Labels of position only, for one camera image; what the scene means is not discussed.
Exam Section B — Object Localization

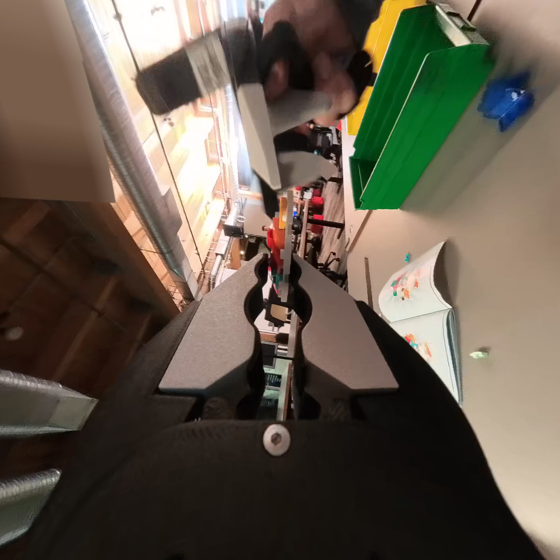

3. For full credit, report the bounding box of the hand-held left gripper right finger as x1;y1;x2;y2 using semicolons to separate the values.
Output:
291;255;400;392

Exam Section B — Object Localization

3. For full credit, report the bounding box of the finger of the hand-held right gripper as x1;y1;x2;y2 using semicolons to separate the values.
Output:
277;150;338;187
236;82;284;192

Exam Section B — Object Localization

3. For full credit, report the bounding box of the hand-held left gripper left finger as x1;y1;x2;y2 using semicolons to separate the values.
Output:
157;253;268;393

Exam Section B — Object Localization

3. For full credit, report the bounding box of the round colourful lego build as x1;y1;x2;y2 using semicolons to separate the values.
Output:
266;190;293;305

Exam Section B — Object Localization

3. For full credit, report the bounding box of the lego instruction booklet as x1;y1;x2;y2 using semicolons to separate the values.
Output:
377;240;464;407

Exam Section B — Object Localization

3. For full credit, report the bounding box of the person's right hand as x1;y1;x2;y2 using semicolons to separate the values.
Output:
262;0;377;127

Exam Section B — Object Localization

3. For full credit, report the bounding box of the yellow plastic bin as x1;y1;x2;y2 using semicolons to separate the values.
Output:
346;0;427;136

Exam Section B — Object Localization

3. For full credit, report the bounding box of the blue plastic object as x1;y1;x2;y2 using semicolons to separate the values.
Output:
477;72;535;132

